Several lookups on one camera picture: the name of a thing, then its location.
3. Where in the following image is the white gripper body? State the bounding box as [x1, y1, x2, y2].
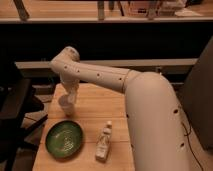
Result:
[63, 81, 79, 104]

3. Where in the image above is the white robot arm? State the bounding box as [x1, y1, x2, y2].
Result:
[50, 46, 190, 171]

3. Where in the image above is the green round plate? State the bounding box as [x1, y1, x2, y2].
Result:
[45, 120, 83, 159]

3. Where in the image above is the dark chair at left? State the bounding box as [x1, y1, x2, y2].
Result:
[0, 61, 47, 171]

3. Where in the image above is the dark panel at right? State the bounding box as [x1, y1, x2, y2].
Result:
[184, 37, 213, 150]

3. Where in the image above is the long grey shelf rail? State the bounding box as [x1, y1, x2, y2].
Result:
[16, 58, 197, 78]

